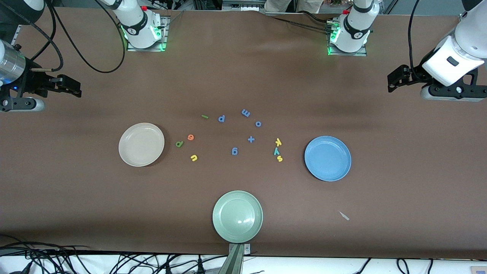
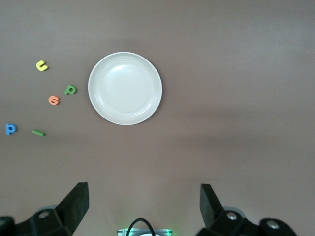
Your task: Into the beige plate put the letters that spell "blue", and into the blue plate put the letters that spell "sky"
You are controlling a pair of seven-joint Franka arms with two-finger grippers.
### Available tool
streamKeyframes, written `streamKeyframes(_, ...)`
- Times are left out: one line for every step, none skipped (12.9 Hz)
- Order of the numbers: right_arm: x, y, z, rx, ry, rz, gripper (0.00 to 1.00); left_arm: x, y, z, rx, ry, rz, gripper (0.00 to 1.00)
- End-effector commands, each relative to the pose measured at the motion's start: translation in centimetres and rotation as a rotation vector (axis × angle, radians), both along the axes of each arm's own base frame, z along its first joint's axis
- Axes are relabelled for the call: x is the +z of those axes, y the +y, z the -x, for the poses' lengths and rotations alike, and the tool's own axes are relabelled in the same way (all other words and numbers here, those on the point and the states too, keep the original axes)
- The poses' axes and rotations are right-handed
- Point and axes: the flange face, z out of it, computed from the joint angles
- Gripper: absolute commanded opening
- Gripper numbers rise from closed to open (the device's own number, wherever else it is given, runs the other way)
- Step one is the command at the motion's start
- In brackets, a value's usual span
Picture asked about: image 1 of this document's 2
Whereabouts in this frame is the blue round plate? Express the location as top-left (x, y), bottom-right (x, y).
top-left (304, 135), bottom-right (352, 182)

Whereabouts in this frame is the grey metal camera post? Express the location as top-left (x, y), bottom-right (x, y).
top-left (219, 243), bottom-right (251, 274)

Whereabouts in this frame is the beige round plate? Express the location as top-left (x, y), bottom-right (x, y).
top-left (118, 123), bottom-right (165, 167)

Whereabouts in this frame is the green round plate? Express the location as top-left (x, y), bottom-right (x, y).
top-left (212, 190), bottom-right (264, 244)

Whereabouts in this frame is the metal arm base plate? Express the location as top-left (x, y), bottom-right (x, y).
top-left (126, 15), bottom-right (168, 52)
top-left (326, 19), bottom-right (368, 57)

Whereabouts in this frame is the person in beige trousers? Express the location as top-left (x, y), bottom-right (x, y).
top-left (264, 0), bottom-right (325, 14)

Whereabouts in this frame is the black table cable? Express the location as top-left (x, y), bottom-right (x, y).
top-left (271, 11), bottom-right (335, 32)

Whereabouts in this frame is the thin grey cable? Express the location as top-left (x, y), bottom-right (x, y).
top-left (158, 11), bottom-right (186, 29)

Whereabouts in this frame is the aluminium table frame rail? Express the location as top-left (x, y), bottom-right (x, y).
top-left (11, 27), bottom-right (22, 52)

